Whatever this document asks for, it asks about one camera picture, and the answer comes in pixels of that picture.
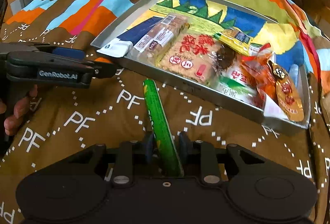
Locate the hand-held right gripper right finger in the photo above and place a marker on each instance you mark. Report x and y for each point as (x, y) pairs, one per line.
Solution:
(183, 148)

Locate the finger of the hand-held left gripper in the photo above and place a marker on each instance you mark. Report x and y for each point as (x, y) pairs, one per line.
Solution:
(69, 52)
(108, 69)

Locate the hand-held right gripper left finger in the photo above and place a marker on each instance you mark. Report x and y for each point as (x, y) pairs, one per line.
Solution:
(149, 148)

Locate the green sausage stick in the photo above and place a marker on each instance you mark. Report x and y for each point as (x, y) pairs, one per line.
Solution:
(159, 120)

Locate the long blue white packet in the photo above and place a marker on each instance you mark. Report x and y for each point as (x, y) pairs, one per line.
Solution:
(139, 33)

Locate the grey metal tray dinosaur print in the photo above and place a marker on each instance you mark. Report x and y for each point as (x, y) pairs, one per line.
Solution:
(196, 90)

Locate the clear nut bar packet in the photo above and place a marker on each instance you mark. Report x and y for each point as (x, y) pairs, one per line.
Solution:
(161, 35)

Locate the clear rice cracker packet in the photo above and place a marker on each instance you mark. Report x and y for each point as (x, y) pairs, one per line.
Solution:
(188, 56)

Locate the white green snack packet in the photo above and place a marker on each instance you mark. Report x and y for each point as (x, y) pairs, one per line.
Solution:
(239, 84)

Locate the brown candy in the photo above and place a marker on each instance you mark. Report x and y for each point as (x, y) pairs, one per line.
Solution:
(228, 56)

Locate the orange snack packet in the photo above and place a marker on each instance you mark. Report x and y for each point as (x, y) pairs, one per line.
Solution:
(257, 74)

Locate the gold snack packet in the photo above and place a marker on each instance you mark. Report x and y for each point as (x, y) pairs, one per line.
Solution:
(288, 95)

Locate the yellow snack packet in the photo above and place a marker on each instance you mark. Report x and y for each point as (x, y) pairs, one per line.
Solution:
(236, 38)

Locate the person's left hand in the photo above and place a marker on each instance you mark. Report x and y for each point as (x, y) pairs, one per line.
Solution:
(24, 108)

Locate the brown striped monkey print blanket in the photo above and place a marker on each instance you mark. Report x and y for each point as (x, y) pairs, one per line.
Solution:
(103, 110)

